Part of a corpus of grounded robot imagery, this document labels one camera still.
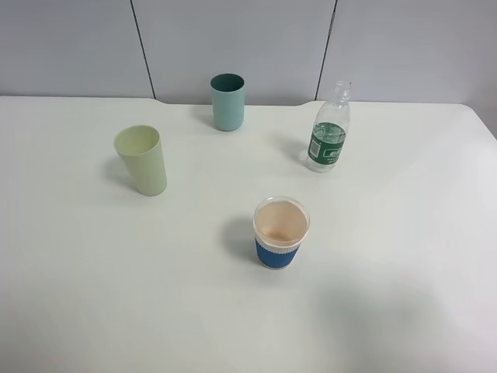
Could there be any clear water bottle green label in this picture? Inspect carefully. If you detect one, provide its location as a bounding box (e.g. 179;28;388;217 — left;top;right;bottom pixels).
304;81;352;173

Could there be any pale green plastic cup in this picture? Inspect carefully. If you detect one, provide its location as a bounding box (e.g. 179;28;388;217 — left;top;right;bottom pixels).
114;125;167;197

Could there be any blue sleeved clear cup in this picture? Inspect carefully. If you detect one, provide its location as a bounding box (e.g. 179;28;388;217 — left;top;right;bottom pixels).
252;196;311;270

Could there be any teal plastic cup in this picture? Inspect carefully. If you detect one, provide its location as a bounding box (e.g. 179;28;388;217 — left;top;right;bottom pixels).
210;73;245;131

